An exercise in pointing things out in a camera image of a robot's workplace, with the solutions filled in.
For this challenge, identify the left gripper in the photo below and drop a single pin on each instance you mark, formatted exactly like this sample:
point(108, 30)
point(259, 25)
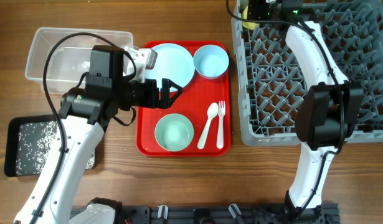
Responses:
point(165, 101)

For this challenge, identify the yellow plastic cup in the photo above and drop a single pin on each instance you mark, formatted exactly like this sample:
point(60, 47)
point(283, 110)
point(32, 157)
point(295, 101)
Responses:
point(248, 25)

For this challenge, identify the green bowl with food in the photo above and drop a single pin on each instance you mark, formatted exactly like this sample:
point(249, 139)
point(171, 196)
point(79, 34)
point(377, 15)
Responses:
point(174, 132)

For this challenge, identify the light blue plate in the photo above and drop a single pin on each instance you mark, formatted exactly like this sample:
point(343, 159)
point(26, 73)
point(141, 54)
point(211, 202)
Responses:
point(173, 62)

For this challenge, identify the white plastic spoon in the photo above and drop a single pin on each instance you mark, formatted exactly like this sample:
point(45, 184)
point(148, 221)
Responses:
point(211, 114)

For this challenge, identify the light blue bowl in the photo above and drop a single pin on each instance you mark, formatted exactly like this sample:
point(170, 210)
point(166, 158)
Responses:
point(211, 61)

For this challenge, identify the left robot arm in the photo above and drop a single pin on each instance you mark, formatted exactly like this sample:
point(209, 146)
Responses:
point(82, 120)

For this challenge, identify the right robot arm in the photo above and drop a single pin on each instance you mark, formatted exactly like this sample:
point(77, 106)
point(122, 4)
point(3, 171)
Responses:
point(328, 113)

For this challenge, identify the grey dishwasher rack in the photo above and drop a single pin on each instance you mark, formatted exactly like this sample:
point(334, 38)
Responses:
point(272, 86)

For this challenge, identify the clear plastic waste bin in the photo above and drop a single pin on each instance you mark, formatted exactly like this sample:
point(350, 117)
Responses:
point(71, 58)

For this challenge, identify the spilled rice food waste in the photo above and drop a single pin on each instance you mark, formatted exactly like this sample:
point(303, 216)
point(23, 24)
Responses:
point(34, 140)

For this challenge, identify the red serving tray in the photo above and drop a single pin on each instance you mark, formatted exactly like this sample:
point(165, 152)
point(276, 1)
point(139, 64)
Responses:
point(193, 103)

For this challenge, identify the white plastic fork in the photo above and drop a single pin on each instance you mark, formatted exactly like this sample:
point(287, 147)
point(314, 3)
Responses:
point(220, 132)

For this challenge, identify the black plastic tray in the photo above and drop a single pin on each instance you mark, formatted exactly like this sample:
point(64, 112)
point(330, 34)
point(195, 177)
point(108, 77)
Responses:
point(12, 140)

